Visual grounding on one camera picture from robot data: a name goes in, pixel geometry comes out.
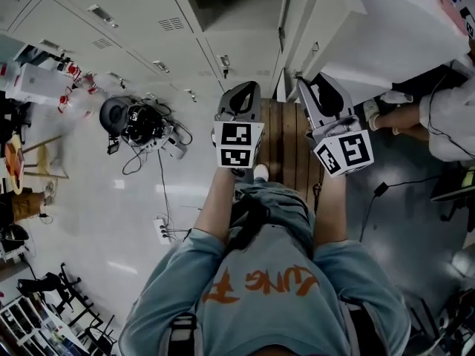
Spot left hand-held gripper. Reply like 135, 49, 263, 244
210, 81, 266, 170

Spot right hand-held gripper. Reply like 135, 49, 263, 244
295, 73, 375, 179

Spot white locker cabinets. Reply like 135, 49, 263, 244
0, 0, 298, 105

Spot person's left forearm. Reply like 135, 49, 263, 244
191, 166, 258, 252

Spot person's right forearm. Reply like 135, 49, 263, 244
312, 174, 350, 263

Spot person's white shoe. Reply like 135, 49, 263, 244
253, 162, 270, 183

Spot white rectangular table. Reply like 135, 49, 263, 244
307, 0, 471, 106

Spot person's denim trousers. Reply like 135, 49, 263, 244
233, 181, 316, 248

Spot black round device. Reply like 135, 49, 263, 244
98, 96, 131, 136

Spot white power strip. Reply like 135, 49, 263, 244
153, 214, 174, 245

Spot pink item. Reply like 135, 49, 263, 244
436, 0, 469, 33

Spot black chair with green seat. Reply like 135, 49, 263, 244
429, 160, 475, 234

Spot large white cardboard box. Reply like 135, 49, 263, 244
4, 62, 76, 106

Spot person's light blue shirt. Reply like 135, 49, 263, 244
117, 220, 412, 356

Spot round wooden stool table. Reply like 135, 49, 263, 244
4, 131, 71, 193

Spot orange box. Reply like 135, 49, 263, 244
4, 142, 26, 174

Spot black office chair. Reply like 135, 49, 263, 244
16, 262, 117, 350

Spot white shelf unit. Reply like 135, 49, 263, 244
0, 294, 77, 356

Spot black equipment with tangled cables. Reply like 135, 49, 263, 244
107, 96, 194, 176

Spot black power adapter with cable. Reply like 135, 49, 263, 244
358, 174, 442, 243

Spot black floor cable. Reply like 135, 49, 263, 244
157, 148, 176, 233

